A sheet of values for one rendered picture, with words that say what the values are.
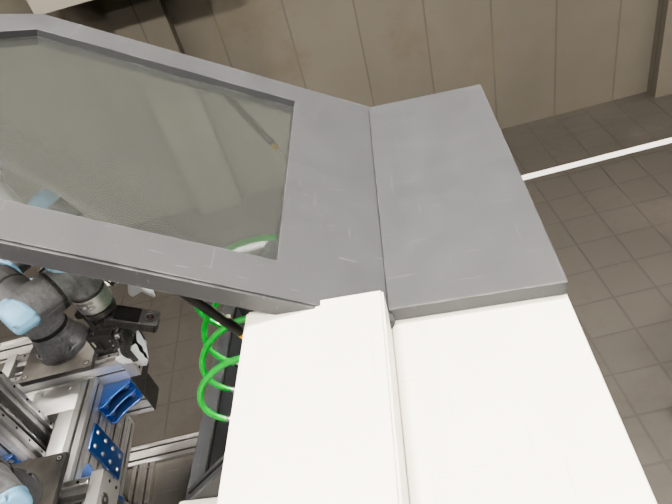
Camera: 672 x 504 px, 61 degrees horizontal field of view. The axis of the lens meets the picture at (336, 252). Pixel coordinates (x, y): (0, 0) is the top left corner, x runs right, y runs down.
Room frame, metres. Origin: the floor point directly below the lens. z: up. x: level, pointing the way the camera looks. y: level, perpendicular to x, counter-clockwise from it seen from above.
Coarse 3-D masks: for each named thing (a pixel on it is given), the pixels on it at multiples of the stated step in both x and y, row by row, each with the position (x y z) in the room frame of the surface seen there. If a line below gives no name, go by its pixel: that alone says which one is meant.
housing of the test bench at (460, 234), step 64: (384, 128) 1.20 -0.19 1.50; (448, 128) 1.11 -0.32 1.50; (384, 192) 0.95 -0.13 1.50; (448, 192) 0.89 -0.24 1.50; (512, 192) 0.83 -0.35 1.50; (384, 256) 0.76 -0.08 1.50; (448, 256) 0.71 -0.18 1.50; (512, 256) 0.67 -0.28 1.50; (448, 320) 0.61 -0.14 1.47; (512, 320) 0.57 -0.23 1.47; (576, 320) 0.53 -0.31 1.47; (448, 384) 0.49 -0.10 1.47; (512, 384) 0.46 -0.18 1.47; (576, 384) 0.43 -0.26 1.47; (448, 448) 0.40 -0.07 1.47; (512, 448) 0.37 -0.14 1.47; (576, 448) 0.35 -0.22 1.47
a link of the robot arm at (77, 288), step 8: (48, 272) 0.95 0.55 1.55; (56, 272) 0.94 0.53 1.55; (64, 272) 0.94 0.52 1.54; (56, 280) 0.93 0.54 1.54; (64, 280) 0.94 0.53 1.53; (72, 280) 0.94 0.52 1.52; (80, 280) 0.95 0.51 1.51; (88, 280) 0.96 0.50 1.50; (96, 280) 0.97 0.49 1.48; (64, 288) 0.93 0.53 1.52; (72, 288) 0.93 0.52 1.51; (80, 288) 0.94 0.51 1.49; (88, 288) 0.95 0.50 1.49; (96, 288) 0.96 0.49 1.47; (72, 296) 0.94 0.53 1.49; (80, 296) 0.94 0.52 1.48; (88, 296) 0.95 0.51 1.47
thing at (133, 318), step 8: (112, 312) 0.97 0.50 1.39; (120, 312) 0.97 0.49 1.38; (128, 312) 0.97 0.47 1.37; (136, 312) 0.97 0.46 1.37; (144, 312) 0.98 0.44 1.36; (152, 312) 0.97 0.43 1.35; (104, 320) 0.96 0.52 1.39; (112, 320) 0.95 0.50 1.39; (120, 320) 0.95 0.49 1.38; (128, 320) 0.95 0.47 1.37; (136, 320) 0.95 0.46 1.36; (144, 320) 0.95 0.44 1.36; (152, 320) 0.95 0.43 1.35; (128, 328) 0.95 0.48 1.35; (136, 328) 0.94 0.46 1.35; (144, 328) 0.94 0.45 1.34; (152, 328) 0.94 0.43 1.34
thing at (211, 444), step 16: (224, 336) 1.25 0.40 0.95; (224, 352) 1.18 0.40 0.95; (240, 352) 1.26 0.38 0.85; (224, 368) 1.13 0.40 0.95; (208, 384) 1.08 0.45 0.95; (224, 384) 1.09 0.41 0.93; (208, 400) 1.03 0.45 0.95; (224, 400) 1.05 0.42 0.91; (208, 416) 0.98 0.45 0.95; (208, 432) 0.93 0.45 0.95; (224, 432) 0.97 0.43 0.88; (208, 448) 0.88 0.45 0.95; (224, 448) 0.93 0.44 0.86; (192, 464) 0.85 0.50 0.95; (208, 464) 0.84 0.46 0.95; (192, 480) 0.80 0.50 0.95
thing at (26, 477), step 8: (16, 472) 0.85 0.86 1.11; (24, 472) 0.88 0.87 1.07; (32, 472) 0.88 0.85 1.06; (24, 480) 0.84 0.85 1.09; (32, 480) 0.85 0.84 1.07; (40, 480) 0.87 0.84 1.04; (32, 488) 0.83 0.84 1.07; (40, 488) 0.84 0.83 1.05; (32, 496) 0.81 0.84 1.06; (40, 496) 0.82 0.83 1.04
